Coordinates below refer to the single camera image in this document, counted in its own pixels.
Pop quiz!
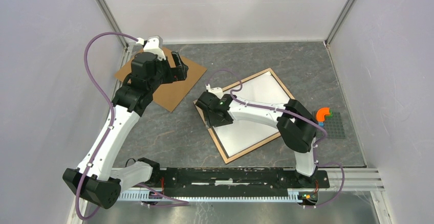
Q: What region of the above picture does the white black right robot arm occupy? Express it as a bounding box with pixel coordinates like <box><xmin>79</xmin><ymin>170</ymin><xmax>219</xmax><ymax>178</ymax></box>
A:
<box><xmin>195</xmin><ymin>91</ymin><xmax>320</xmax><ymax>187</ymax></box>

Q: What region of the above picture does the light wooden picture frame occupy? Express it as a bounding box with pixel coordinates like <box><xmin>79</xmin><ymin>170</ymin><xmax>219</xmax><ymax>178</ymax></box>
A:
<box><xmin>194</xmin><ymin>68</ymin><xmax>294</xmax><ymax>164</ymax></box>

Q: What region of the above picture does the orange curved brick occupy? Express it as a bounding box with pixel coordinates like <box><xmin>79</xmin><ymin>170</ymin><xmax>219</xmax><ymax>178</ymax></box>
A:
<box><xmin>315</xmin><ymin>107</ymin><xmax>330</xmax><ymax>122</ymax></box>

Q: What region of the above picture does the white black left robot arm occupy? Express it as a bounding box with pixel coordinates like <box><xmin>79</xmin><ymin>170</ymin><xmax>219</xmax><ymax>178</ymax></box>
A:
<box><xmin>62</xmin><ymin>51</ymin><xmax>188</xmax><ymax>209</ymax></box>

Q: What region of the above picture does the landscape photo print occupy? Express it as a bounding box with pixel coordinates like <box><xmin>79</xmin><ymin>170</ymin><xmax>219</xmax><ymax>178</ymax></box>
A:
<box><xmin>207</xmin><ymin>69</ymin><xmax>293</xmax><ymax>164</ymax></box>

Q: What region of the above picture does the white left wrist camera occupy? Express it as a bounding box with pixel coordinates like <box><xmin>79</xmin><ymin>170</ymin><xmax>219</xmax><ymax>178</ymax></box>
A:
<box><xmin>136</xmin><ymin>35</ymin><xmax>167</xmax><ymax>60</ymax></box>

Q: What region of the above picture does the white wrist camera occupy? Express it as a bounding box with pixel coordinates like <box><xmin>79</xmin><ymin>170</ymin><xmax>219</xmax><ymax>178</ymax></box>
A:
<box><xmin>136</xmin><ymin>35</ymin><xmax>167</xmax><ymax>60</ymax></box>
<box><xmin>206</xmin><ymin>84</ymin><xmax>224</xmax><ymax>99</ymax></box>

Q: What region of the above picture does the dark grey brick baseplate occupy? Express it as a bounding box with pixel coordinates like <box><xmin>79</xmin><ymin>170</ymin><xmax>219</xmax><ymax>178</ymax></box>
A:
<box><xmin>312</xmin><ymin>109</ymin><xmax>346</xmax><ymax>139</ymax></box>

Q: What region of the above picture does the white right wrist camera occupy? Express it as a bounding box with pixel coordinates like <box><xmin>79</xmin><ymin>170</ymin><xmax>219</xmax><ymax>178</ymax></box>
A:
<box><xmin>206</xmin><ymin>84</ymin><xmax>224</xmax><ymax>99</ymax></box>

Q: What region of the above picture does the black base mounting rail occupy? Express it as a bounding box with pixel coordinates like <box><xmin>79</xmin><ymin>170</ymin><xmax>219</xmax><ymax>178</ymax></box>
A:
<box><xmin>145</xmin><ymin>167</ymin><xmax>330</xmax><ymax>197</ymax></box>

